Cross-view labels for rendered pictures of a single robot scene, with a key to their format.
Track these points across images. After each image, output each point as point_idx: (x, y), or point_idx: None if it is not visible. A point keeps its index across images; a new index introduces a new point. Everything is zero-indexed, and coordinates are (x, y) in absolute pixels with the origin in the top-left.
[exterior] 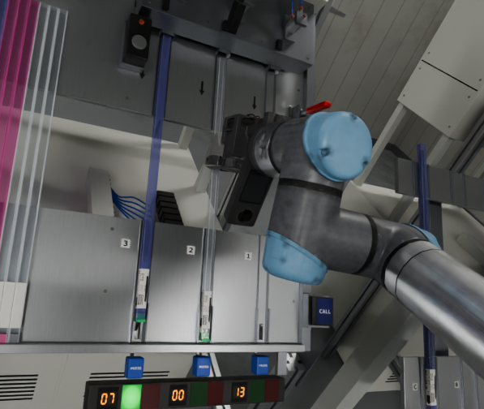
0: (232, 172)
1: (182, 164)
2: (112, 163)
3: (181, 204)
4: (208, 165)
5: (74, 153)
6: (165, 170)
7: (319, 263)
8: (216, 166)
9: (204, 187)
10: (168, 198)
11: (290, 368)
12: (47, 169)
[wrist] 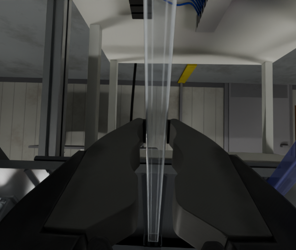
0: (114, 132)
1: (113, 47)
2: (179, 37)
3: (115, 6)
4: (262, 190)
5: (210, 40)
6: (130, 40)
7: None
8: (256, 226)
9: (91, 30)
10: (140, 10)
11: None
12: (245, 22)
